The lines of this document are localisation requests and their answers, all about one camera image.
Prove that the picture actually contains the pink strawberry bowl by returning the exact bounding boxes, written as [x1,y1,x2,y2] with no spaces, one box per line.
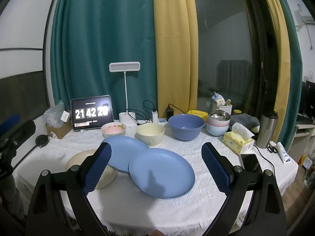
[101,122,126,138]

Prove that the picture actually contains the stacked pastel bowls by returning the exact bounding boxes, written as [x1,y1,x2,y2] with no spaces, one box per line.
[206,109,231,136]

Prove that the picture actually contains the beige plate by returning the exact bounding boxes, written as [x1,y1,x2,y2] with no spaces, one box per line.
[65,148,119,190]

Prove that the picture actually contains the black round disc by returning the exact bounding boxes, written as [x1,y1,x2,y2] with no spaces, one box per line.
[35,134,49,147]

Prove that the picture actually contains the clear plastic bag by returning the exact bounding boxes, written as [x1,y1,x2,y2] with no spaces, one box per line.
[43,100,65,128]

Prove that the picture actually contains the black smartphone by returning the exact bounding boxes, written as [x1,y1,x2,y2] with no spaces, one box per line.
[241,154,262,174]

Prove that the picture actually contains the blue plate rear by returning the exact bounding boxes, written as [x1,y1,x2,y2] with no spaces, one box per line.
[102,135,149,173]

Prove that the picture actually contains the blue plate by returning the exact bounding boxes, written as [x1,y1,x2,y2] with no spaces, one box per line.
[129,148,195,199]
[102,135,149,173]

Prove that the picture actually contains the cardboard box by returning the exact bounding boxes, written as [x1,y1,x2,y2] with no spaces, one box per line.
[46,121,72,139]

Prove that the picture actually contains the yellow tissue box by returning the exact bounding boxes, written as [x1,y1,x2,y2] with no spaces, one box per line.
[223,123,254,155]

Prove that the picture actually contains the black scissors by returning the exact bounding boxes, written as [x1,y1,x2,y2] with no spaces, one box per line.
[267,144,278,153]

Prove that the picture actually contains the tablet showing clock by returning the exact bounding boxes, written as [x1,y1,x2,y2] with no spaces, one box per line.
[70,95,114,132]

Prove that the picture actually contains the white desk lamp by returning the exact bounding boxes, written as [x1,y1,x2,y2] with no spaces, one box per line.
[109,62,140,131]

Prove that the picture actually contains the grey folded cloth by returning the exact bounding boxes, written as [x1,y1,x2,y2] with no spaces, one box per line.
[230,113,260,133]

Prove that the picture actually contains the large blue bowl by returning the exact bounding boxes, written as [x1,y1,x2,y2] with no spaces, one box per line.
[168,114,205,141]

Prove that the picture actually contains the yellow package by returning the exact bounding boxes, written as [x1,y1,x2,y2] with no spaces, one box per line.
[187,110,208,121]

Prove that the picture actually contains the blue plate front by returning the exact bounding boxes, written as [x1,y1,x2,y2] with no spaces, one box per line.
[129,148,195,199]

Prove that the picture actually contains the cream bowl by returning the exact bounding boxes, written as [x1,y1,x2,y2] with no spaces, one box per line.
[137,123,165,147]

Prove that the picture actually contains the steel thermos cup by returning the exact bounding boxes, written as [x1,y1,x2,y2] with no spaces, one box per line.
[256,111,278,149]

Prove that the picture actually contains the white cream tube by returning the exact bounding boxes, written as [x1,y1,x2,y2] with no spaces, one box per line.
[275,142,291,164]

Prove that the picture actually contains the white basket with items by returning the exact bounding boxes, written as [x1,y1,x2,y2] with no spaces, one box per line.
[212,92,232,115]

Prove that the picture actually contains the white charger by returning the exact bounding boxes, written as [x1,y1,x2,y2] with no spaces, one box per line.
[152,111,158,124]

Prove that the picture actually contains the black power adapter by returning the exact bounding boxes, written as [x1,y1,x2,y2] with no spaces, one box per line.
[166,107,173,121]

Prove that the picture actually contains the teal curtain right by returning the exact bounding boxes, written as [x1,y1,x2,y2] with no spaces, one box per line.
[278,0,303,151]

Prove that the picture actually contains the teal curtain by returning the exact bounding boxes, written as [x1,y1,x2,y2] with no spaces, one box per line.
[278,0,303,151]
[50,0,158,119]

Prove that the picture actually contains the computer monitor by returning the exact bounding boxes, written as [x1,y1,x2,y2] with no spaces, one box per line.
[298,80,315,120]

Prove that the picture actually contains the teal curtain left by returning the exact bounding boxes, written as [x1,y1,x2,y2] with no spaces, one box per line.
[50,0,158,119]

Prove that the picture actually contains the yellow curtain left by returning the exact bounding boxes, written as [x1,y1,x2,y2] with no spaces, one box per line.
[153,0,199,117]

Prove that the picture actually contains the yellow curtain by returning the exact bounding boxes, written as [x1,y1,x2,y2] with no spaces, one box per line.
[153,0,199,117]
[266,0,290,143]

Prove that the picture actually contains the yellow curtain right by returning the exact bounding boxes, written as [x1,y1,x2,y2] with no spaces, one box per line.
[266,0,290,143]

